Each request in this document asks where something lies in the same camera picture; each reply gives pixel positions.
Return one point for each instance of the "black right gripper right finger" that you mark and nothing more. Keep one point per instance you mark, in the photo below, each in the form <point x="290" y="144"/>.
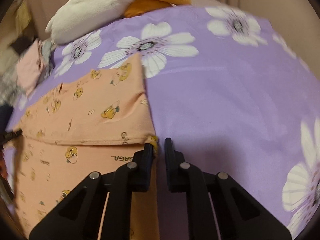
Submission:
<point x="217" y="206"/>

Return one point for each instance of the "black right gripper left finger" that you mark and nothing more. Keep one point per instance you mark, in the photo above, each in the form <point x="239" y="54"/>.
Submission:
<point x="100" y="206"/>

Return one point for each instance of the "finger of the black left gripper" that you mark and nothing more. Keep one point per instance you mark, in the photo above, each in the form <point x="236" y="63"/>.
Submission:
<point x="8" y="136"/>

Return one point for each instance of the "orange cartoon print baby shirt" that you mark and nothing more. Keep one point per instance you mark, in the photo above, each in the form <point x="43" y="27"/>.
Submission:
<point x="96" y="123"/>

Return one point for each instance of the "dark navy garment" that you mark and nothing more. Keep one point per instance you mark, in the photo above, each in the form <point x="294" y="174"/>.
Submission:
<point x="5" y="115"/>

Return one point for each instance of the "grey plaid blanket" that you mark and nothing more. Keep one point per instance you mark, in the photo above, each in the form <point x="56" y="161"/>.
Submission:
<point x="10" y="90"/>

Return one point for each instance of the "folded pink garment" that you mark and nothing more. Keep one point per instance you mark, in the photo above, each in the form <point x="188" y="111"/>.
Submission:
<point x="29" y="67"/>

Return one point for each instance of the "purple floral bed sheet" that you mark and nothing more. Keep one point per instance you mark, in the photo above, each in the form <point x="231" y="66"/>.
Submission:
<point x="225" y="87"/>

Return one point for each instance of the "white goose plush toy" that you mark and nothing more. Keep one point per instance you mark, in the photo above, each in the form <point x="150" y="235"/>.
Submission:
<point x="78" y="17"/>

